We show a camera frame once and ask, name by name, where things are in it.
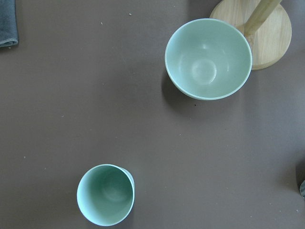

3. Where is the green cup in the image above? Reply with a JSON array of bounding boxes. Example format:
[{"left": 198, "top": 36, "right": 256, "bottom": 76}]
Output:
[{"left": 77, "top": 164, "right": 135, "bottom": 227}]

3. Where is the wooden cup stand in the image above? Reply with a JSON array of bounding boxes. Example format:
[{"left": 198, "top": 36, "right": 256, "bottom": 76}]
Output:
[{"left": 210, "top": 0, "right": 292, "bottom": 70}]

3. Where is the green bowl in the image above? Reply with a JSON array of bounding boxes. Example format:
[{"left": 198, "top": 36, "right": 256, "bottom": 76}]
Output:
[{"left": 164, "top": 18, "right": 252, "bottom": 101}]

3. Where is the grey folded cloth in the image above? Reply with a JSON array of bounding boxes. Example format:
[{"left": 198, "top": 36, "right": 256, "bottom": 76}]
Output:
[{"left": 0, "top": 0, "right": 19, "bottom": 48}]

